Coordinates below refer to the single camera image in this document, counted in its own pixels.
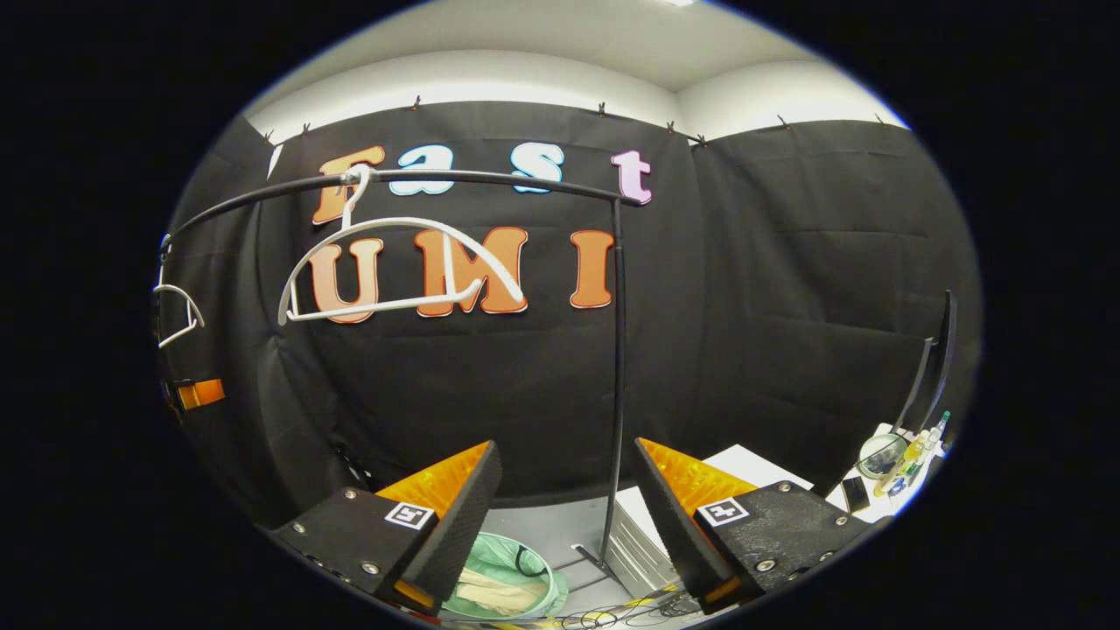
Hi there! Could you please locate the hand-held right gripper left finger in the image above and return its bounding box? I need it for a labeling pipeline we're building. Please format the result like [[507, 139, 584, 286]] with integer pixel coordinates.
[[271, 440, 504, 613]]

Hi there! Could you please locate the white side table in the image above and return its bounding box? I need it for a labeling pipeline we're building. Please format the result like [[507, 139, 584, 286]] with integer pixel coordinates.
[[827, 423, 950, 526]]

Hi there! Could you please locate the white plastic hanger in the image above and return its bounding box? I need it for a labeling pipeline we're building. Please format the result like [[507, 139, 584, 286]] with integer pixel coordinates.
[[154, 234, 207, 349], [278, 164, 526, 326]]

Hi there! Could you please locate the tangle of floor cables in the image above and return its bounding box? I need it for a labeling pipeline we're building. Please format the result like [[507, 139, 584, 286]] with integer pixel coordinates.
[[525, 591, 701, 629]]

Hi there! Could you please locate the black clothes rack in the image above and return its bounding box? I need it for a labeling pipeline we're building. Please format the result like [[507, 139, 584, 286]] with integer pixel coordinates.
[[162, 168, 648, 596]]

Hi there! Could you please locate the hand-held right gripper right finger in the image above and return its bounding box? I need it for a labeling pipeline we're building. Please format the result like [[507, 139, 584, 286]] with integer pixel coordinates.
[[634, 437, 881, 616]]

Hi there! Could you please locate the round glass bowl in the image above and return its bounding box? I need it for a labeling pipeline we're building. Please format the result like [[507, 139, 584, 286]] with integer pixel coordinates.
[[857, 433, 907, 480]]

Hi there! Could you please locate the black backdrop cloth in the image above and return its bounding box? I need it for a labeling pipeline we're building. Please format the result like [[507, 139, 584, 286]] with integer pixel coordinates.
[[157, 101, 983, 526]]

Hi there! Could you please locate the cream shirt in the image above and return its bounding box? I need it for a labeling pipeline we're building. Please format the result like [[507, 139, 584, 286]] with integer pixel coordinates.
[[455, 567, 548, 613]]

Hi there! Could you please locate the yellow bottle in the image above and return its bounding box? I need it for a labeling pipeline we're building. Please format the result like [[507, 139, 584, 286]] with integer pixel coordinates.
[[875, 429, 928, 495]]

